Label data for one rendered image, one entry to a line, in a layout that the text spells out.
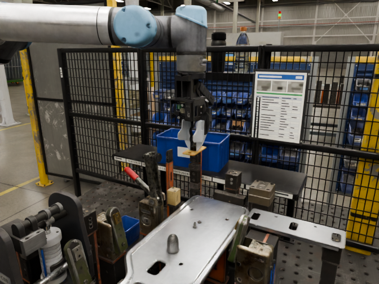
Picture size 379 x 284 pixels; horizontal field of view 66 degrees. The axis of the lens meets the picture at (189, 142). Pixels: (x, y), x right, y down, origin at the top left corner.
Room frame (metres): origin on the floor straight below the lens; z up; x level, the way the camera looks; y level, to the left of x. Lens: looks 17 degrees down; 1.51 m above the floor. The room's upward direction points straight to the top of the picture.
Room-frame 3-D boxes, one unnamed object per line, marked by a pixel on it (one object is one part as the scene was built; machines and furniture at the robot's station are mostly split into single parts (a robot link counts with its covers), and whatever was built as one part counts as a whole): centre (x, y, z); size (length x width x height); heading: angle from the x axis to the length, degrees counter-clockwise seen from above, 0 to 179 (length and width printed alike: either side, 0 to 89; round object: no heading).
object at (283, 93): (1.22, -0.37, 1.30); 0.23 x 0.02 x 0.31; 61
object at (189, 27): (0.76, 0.00, 1.57); 0.09 x 0.08 x 0.11; 86
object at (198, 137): (0.75, -0.02, 1.30); 0.06 x 0.03 x 0.09; 151
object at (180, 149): (1.28, -0.02, 1.10); 0.30 x 0.17 x 0.13; 67
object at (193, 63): (0.76, -0.01, 1.49); 0.08 x 0.08 x 0.05
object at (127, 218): (1.15, 0.29, 0.74); 0.11 x 0.10 x 0.09; 151
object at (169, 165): (0.95, 0.07, 0.95); 0.03 x 0.01 x 0.50; 151
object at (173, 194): (0.92, 0.05, 0.88); 0.04 x 0.04 x 0.36; 61
